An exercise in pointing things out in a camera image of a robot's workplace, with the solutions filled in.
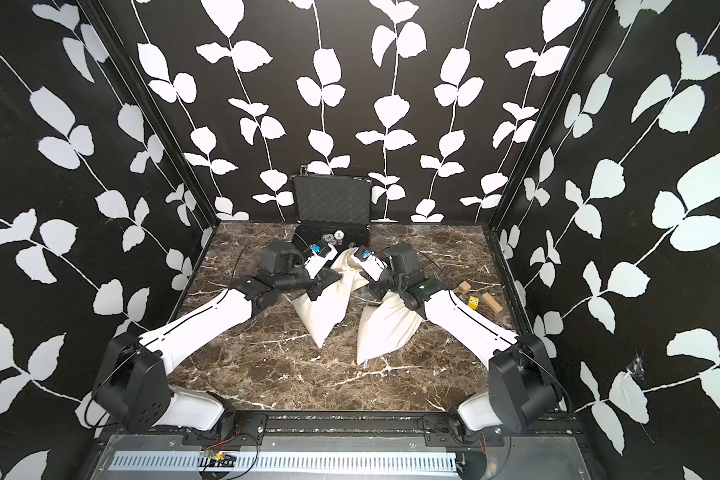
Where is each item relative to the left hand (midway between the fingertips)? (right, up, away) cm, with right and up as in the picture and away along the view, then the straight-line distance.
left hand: (340, 270), depth 79 cm
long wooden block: (+49, -12, +19) cm, 54 cm away
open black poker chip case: (-6, +22, +33) cm, 40 cm away
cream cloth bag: (+12, -17, +4) cm, 21 cm away
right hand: (+6, +1, +4) cm, 7 cm away
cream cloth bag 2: (-6, -14, +10) cm, 18 cm away
